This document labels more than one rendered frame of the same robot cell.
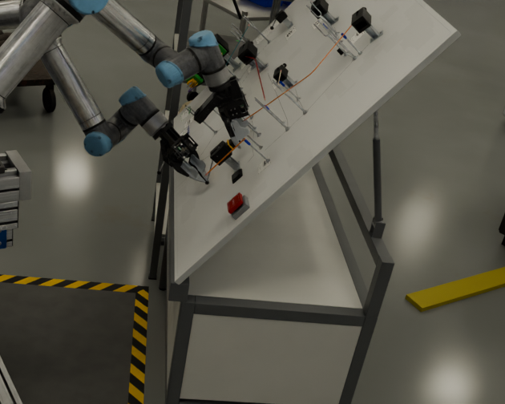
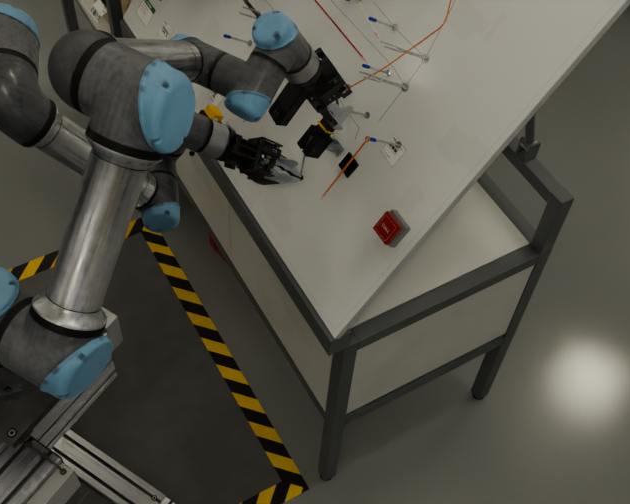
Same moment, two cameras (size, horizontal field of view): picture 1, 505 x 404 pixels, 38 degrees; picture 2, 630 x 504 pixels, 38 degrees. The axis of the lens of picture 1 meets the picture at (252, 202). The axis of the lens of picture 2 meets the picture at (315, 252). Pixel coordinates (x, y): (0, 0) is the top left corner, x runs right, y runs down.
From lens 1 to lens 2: 1.14 m
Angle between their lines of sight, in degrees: 31
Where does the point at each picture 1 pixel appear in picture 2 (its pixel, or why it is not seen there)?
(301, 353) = (471, 316)
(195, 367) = (360, 385)
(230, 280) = not seen: hidden behind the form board
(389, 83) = (583, 30)
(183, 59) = (264, 79)
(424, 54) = not seen: outside the picture
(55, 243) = not seen: outside the picture
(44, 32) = (129, 203)
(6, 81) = (101, 291)
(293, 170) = (464, 172)
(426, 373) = (511, 184)
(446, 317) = not seen: hidden behind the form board
